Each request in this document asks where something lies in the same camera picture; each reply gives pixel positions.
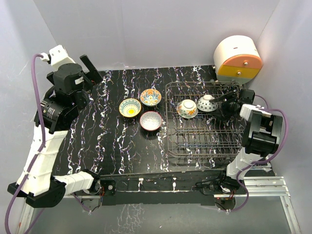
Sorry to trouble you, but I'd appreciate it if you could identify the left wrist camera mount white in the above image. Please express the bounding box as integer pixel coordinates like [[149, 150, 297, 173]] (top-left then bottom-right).
[[40, 45, 75, 71]]

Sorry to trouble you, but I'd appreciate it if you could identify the yellow sun pattern bowl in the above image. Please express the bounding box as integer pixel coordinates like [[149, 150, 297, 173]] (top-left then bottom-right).
[[119, 98, 142, 117]]

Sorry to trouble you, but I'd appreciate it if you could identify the grey wire dish rack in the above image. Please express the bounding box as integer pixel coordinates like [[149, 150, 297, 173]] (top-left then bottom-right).
[[165, 81, 246, 160]]

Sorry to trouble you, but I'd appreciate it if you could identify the white round drawer cabinet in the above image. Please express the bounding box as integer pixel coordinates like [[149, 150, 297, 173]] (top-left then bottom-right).
[[214, 35, 263, 85]]

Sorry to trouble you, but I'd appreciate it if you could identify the aluminium frame rail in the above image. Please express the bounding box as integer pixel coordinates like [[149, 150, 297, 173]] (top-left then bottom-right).
[[18, 176, 301, 234]]

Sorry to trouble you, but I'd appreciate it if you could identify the blue wave pattern bowl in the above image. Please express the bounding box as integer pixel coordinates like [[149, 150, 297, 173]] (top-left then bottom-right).
[[197, 95, 218, 112]]

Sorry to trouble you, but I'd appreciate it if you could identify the red rim grey pattern bowl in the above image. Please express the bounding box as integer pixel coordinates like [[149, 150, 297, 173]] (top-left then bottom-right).
[[139, 111, 162, 132]]

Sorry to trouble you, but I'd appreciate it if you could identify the orange flower leaf bowl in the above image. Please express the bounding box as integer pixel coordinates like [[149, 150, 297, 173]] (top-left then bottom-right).
[[176, 99, 198, 119]]

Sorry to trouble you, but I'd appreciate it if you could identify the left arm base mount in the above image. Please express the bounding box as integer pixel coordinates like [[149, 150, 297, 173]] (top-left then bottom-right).
[[73, 176, 117, 208]]

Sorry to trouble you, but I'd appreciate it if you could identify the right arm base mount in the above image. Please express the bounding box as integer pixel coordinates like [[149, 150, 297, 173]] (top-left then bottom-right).
[[192, 177, 246, 210]]

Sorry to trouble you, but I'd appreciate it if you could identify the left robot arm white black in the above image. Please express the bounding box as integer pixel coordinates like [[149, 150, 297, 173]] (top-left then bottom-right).
[[7, 55, 103, 208]]

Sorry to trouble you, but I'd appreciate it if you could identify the orange blue floral bowl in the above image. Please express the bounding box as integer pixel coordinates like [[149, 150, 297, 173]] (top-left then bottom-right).
[[140, 89, 162, 107]]

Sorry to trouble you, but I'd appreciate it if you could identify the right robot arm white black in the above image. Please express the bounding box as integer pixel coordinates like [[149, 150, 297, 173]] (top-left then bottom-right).
[[204, 89, 283, 194]]

